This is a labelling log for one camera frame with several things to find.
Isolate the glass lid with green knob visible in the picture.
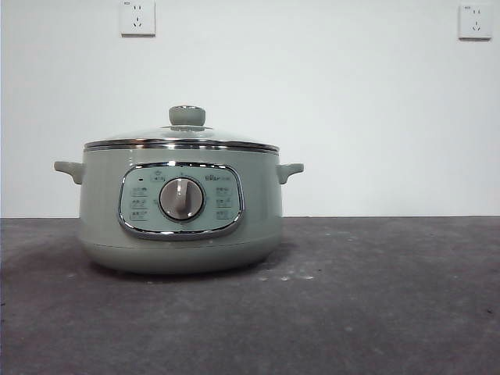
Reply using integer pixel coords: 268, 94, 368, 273
84, 104, 280, 153

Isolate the pale green electric pot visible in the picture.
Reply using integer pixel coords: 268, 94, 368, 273
53, 146, 305, 275

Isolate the white wall socket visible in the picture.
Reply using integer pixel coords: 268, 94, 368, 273
120, 0, 157, 38
458, 3, 493, 41

